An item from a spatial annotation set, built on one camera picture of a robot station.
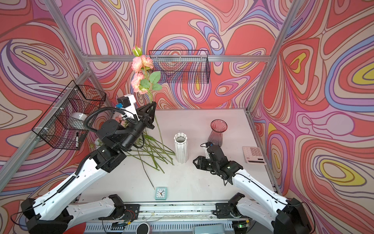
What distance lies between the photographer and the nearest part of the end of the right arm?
1.88ft

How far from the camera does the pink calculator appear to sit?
0.91m

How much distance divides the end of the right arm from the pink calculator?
0.35 m
